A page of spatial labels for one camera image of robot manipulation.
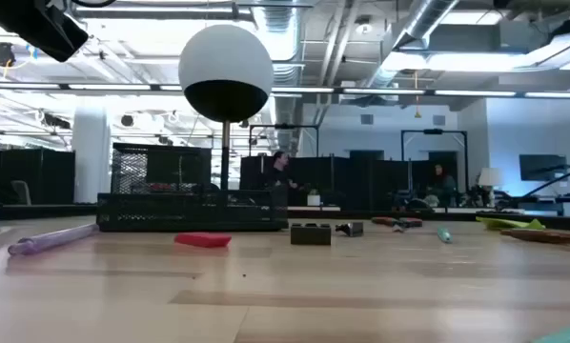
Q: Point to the grey office chair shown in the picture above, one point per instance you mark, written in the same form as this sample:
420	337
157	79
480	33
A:
22	192

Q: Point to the black camera gantry frame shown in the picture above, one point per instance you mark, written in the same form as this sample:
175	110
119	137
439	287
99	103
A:
285	127
433	131

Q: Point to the white round column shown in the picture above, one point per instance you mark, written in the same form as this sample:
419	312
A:
90	157

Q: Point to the purple pen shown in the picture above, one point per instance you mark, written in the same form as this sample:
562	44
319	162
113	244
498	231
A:
51	239

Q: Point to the black binder clip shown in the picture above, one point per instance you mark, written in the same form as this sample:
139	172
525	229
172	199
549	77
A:
351	229
311	235

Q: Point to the black partition panel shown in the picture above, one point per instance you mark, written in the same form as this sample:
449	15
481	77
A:
27	176
361	183

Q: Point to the red eraser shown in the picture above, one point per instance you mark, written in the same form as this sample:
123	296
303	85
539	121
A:
202	239

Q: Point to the black wall monitor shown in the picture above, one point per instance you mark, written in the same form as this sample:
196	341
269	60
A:
542	167

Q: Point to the brown wooden pencil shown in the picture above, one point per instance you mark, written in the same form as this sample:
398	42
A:
547	235

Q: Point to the white globe table lamp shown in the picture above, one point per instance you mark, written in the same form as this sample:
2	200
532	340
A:
225	71

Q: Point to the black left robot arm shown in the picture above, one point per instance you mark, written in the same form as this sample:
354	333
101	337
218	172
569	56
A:
32	24

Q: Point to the white shade desk lamp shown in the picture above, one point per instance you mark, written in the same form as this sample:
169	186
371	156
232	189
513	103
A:
490	177

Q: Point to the black aluminium table frame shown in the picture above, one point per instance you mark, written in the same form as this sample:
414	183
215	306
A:
37	212

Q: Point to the person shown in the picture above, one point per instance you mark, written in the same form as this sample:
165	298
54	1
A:
280	171
443	183

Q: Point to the white cup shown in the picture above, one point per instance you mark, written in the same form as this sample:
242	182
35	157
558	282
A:
313	199

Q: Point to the black mesh desk organizer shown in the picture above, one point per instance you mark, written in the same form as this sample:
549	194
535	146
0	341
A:
189	212

